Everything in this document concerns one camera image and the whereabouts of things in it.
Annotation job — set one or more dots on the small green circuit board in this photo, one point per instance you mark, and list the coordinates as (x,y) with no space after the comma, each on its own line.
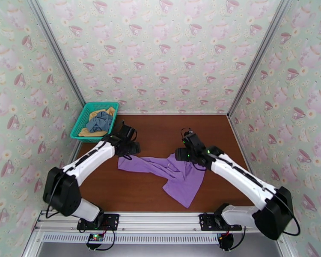
(95,238)

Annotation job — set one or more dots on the green plastic mesh basket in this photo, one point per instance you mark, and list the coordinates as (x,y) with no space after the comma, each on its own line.
(79,127)

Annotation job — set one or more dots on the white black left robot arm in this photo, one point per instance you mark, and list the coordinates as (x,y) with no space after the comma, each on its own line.
(96,157)

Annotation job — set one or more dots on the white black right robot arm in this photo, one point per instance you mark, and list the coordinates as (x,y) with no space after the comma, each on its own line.
(235,170)

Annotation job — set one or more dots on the purple shirt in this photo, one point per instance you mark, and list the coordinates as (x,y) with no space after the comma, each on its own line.
(182,184)

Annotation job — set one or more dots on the beige garment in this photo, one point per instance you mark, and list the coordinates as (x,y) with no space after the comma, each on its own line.
(111,111)

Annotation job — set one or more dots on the aluminium corner post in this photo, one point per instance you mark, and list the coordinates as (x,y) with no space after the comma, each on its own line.
(262,50)
(57,50)

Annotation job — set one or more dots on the black round controller box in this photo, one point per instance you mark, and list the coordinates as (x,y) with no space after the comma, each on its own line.
(227,241)

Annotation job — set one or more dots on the blue ribbed shirt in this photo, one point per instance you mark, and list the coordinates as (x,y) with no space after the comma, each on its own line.
(99,122)

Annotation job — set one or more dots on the aluminium frame beam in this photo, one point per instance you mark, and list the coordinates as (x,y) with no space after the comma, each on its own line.
(160,221)

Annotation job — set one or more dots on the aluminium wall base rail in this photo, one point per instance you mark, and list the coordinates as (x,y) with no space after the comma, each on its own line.
(163,113)

